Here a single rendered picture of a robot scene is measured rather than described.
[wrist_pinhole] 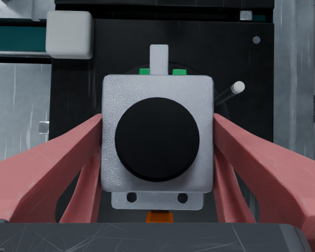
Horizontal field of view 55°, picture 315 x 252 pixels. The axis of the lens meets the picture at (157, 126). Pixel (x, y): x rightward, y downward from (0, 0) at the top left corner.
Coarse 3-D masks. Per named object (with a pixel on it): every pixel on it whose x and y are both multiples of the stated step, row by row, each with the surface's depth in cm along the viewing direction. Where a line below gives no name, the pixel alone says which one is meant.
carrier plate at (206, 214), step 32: (96, 32) 33; (128, 32) 33; (160, 32) 33; (192, 32) 33; (224, 32) 33; (256, 32) 33; (64, 64) 33; (96, 64) 33; (128, 64) 32; (192, 64) 32; (224, 64) 32; (256, 64) 32; (64, 96) 32; (96, 96) 32; (256, 96) 32; (64, 128) 32; (256, 128) 32; (64, 192) 32
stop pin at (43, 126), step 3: (39, 123) 33; (42, 123) 33; (45, 123) 33; (48, 123) 33; (39, 126) 33; (42, 126) 33; (45, 126) 33; (48, 126) 33; (39, 129) 33; (42, 129) 33; (45, 129) 33; (39, 132) 33; (42, 132) 33; (45, 132) 33
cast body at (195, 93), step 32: (160, 64) 16; (128, 96) 12; (160, 96) 12; (192, 96) 12; (128, 128) 11; (160, 128) 11; (192, 128) 11; (128, 160) 10; (160, 160) 10; (192, 160) 11; (128, 192) 14; (160, 192) 14; (192, 192) 12
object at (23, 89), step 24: (0, 24) 36; (0, 48) 35; (24, 48) 35; (0, 72) 38; (24, 72) 38; (48, 72) 38; (0, 96) 38; (24, 96) 38; (48, 96) 38; (0, 120) 38; (24, 120) 38; (48, 120) 38; (0, 144) 38; (24, 144) 38
